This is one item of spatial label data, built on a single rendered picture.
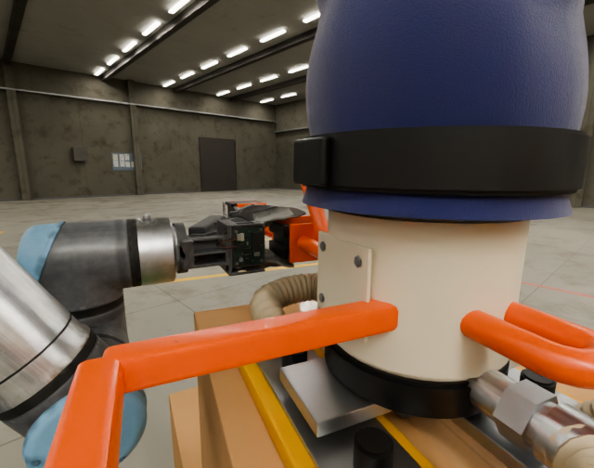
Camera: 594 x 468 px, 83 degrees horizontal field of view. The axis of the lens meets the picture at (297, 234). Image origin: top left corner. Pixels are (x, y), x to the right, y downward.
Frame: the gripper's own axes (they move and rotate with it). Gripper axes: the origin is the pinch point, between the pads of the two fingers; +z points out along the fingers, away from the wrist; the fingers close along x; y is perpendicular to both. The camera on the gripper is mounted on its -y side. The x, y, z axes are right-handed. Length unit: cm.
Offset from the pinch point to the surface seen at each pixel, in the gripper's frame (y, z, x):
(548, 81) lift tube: 38.3, -2.8, 15.7
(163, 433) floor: -112, -20, -120
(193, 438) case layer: -38, -14, -66
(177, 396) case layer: -59, -16, -66
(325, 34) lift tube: 27.6, -11.5, 20.3
